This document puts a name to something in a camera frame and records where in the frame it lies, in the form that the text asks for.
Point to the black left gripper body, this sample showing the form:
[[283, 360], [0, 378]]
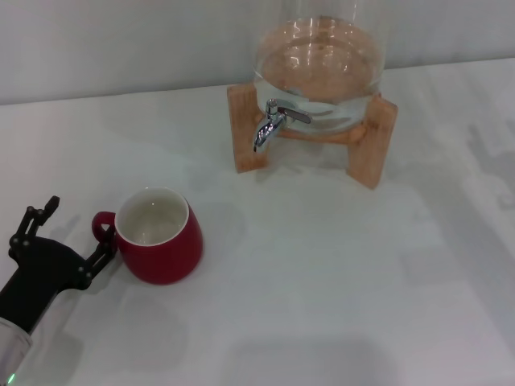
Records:
[[44, 265]]

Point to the glass water dispenser jar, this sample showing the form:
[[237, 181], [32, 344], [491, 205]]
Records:
[[322, 60]]

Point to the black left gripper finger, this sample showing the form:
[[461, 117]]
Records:
[[51, 203], [100, 257]]

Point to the chrome faucet tap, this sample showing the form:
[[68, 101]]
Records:
[[267, 128]]

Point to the wooden dispenser stand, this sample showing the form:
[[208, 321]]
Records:
[[243, 128]]

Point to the red ceramic cup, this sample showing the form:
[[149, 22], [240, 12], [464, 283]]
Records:
[[165, 261]]

